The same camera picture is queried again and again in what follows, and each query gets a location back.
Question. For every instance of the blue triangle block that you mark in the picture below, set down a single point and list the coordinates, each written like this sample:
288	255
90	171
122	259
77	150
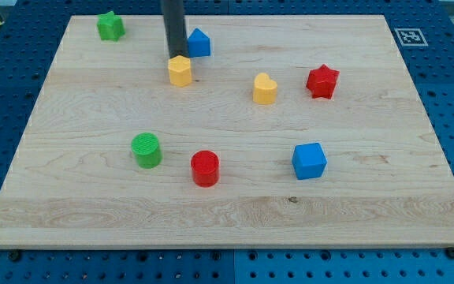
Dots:
198	44

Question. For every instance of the wooden board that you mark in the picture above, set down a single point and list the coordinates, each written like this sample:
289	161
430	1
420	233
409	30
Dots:
74	182

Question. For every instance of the red cylinder block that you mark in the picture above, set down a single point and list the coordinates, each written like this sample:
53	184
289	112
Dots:
205	168

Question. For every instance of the yellow heart block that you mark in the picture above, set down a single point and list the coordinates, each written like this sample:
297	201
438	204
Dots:
264	90

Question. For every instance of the yellow hexagon block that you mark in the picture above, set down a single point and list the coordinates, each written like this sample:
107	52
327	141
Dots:
180	71

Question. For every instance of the green cylinder block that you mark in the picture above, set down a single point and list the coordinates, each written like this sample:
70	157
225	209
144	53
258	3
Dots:
146	150

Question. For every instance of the blue cube block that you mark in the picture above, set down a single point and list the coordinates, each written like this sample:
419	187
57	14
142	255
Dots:
309	161

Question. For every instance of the red star block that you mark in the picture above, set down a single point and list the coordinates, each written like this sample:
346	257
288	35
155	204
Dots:
321	82

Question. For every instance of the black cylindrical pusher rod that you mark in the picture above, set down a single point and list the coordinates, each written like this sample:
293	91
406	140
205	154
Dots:
175	26

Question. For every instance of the green star block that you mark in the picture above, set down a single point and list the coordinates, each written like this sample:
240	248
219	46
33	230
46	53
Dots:
110	26

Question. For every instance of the white fiducial marker tag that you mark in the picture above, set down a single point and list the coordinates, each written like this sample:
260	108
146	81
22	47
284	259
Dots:
410	37

